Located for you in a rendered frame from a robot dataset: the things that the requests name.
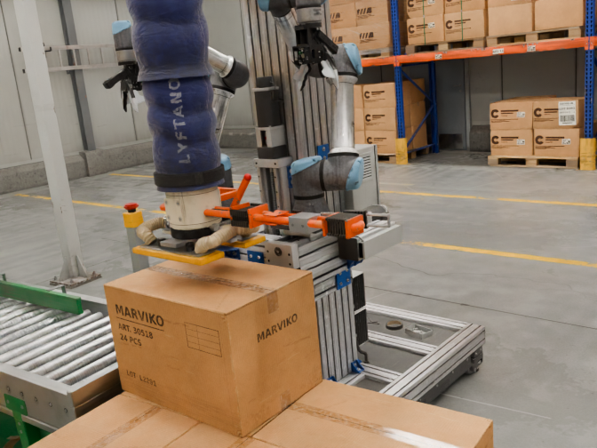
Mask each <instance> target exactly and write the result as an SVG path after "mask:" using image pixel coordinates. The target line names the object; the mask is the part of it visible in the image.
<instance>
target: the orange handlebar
mask: <svg viewBox="0 0 597 448"><path fill-rule="evenodd" d="M218 188H219V191H220V194H221V195H220V198H221V201H225V200H227V199H230V198H233V197H235V194H236V192H237V190H238V188H220V187H218ZM214 209H223V210H228V209H229V207H222V206H215V207H214ZM160 210H161V211H165V205H164V203H163V204H161V205H160ZM288 212H290V211H281V210H276V211H272V212H269V211H263V212H262V214H254V215H253V217H252V218H253V220H254V221H259V222H265V223H264V225H271V226H278V225H282V224H283V225H289V219H288V217H290V216H291V215H294V214H296V213H288ZM203 214H204V215H205V216H211V217H220V218H228V219H230V212H229V211H220V210H211V209H206V210H204V212H203ZM322 218H324V217H323V216H318V217H317V220H309V221H308V223H307V225H308V226H309V227H310V228H322ZM364 227H365V224H364V222H363V221H362V220H360V221H359V222H357V223H354V224H353V225H352V226H351V231H352V232H356V231H360V230H362V229H364Z"/></svg>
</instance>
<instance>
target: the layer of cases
mask: <svg viewBox="0 0 597 448"><path fill-rule="evenodd" d="M28 448H494V443H493V420H490V419H486V418H482V417H478V416H474V415H471V414H467V413H463V412H457V411H452V410H449V409H445V408H441V407H438V406H434V405H430V404H423V403H420V402H416V401H412V400H409V399H405V398H400V397H397V396H390V395H387V394H383V393H379V392H376V391H371V390H368V389H364V388H358V387H354V386H350V385H346V384H342V383H338V382H335V381H331V380H322V382H321V383H320V384H318V385H317V386H316V387H314V388H312V389H311V390H310V391H308V392H307V393H305V394H304V395H303V396H302V397H300V398H299V399H298V400H296V401H295V402H293V403H292V404H290V405H289V406H287V407H286V408H285V409H283V410H282V411H280V412H279V413H277V414H276V415H275V416H274V417H273V418H271V419H270V420H268V421H267V422H265V423H264V424H262V425H261V426H259V427H258V428H256V429H255V430H253V431H252V432H251V433H249V434H248V435H247V436H246V437H244V438H241V437H238V436H234V435H232V434H229V433H227V432H226V431H223V430H221V429H218V428H215V427H213V426H210V425H208V424H205V423H203V422H201V421H199V420H195V419H192V418H190V417H188V416H186V415H184V414H181V413H179V412H175V411H173V410H171V409H168V408H166V407H163V406H161V405H159V404H155V403H153V402H150V401H148V400H147V399H144V398H142V397H139V396H135V395H134V394H131V393H129V392H126V391H124V392H123V393H122V394H121V395H118V396H115V397H114V398H112V399H110V400H108V401H107V402H105V403H104V404H102V405H100V406H98V407H97V408H95V409H93V410H91V411H90V412H87V413H86V414H85V415H83V416H81V417H80V418H78V419H76V420H74V421H72V422H70V423H68V424H67V425H66V426H64V427H63V428H60V429H58V430H57V431H55V432H53V433H51V434H50V435H48V436H47V437H45V438H43V439H41V440H40V441H38V442H36V443H34V444H32V445H30V446H29V447H28Z"/></svg>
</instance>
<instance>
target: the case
mask: <svg viewBox="0 0 597 448"><path fill-rule="evenodd" d="M104 291H105V295H106V301H107V310H108V315H109V320H110V325H111V330H112V335H113V341H114V345H115V355H116V360H117V365H118V370H119V375H120V381H121V385H122V390H124V391H126V392H129V393H131V394H134V395H135V396H139V397H142V398H144V399H147V400H148V401H150V402H153V403H155V404H159V405H161V406H163V407H166V408H168V409H171V410H173V411H175V412H179V413H181V414H184V415H186V416H188V417H190V418H192V419H195V420H199V421H201V422H203V423H205V424H208V425H210V426H213V427H215V428H218V429H221V430H223V431H226V432H227V433H229V434H232V435H234V436H238V437H241V438H244V437H246V436H247V435H249V433H251V432H252V431H253V430H255V429H256V428H258V427H259V426H261V425H262V424H264V423H265V422H267V421H268V420H270V419H271V418H273V417H274V416H275V415H276V414H277V413H279V412H280V411H282V410H283V409H285V408H286V407H287V406H289V405H290V404H292V403H293V402H295V401H296V400H298V399H299V398H300V397H302V396H303V395H304V394H305V393H307V392H308V391H310V390H311V389H312V388H314V387H316V386H317V385H318V384H320V383H321V382H322V367H321V357H320V348H319V338H318V329H317V319H316V310H315V300H314V282H313V273H312V271H306V270H300V269H295V268H285V267H279V266H273V265H267V264H262V263H257V262H250V261H245V260H235V259H229V258H221V259H218V260H215V261H213V262H210V263H208V264H205V265H203V266H198V265H193V264H188V263H184V262H178V261H174V260H167V261H165V262H163V263H160V264H157V265H154V266H153V267H150V268H146V269H143V270H141V271H138V272H136V273H133V274H130V275H128V276H124V277H121V278H119V279H116V280H114V281H112V282H109V283H106V284H104Z"/></svg>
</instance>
